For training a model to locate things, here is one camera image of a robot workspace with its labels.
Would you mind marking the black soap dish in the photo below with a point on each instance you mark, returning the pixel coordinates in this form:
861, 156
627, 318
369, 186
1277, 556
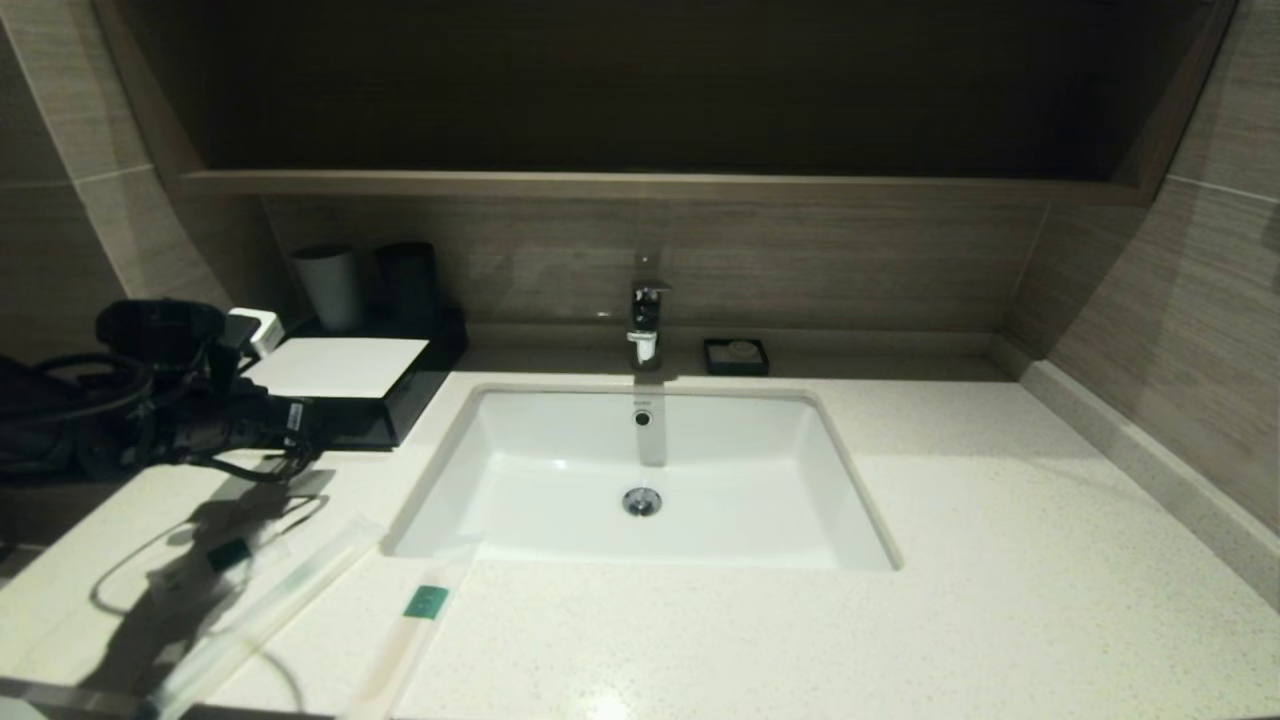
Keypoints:
712, 368

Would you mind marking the chrome drain stopper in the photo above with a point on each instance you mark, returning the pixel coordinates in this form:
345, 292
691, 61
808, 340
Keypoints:
641, 501

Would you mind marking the black drawer box housing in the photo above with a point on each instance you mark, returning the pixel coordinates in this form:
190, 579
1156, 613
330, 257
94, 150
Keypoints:
417, 396

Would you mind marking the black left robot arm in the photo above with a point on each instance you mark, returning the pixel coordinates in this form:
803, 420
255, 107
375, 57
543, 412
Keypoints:
160, 330

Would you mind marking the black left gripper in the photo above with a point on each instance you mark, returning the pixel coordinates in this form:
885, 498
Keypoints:
200, 432

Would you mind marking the chrome faucet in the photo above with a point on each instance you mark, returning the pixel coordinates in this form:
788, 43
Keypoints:
647, 310

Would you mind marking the white paper card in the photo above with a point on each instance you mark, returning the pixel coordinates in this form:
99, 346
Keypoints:
345, 366

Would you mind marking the black cup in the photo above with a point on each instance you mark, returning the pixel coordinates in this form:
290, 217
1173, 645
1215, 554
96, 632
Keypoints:
406, 288

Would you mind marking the long clear toothbrush packet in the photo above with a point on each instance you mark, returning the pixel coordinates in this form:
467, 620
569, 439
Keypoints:
285, 600

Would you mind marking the round beige soap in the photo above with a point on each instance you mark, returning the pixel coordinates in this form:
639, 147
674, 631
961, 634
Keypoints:
742, 350

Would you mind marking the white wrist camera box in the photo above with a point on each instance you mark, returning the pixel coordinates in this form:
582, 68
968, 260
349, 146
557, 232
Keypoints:
258, 330

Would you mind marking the pale grey cup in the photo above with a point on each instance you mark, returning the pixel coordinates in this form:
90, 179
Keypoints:
328, 288

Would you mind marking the beige comb packet green label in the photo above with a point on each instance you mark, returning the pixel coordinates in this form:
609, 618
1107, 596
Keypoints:
426, 601

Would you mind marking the small clear green-label sachet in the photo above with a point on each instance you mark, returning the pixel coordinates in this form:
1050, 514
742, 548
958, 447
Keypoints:
228, 553

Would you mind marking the white ceramic sink basin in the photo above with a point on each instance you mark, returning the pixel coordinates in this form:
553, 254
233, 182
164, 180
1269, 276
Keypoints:
720, 480

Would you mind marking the wooden wall shelf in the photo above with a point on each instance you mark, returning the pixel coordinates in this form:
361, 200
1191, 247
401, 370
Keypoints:
650, 185

